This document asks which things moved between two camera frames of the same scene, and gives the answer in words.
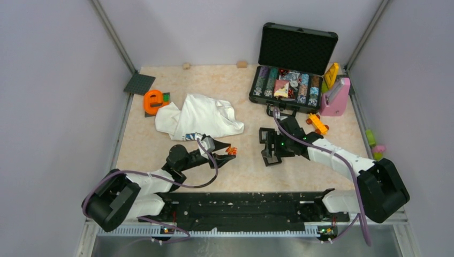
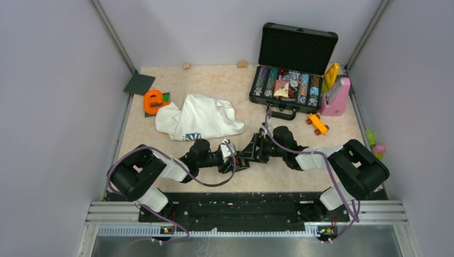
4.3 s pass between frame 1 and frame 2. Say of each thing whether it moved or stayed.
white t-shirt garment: stayed
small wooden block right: stayed
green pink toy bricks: stayed
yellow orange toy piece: stayed
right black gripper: moved
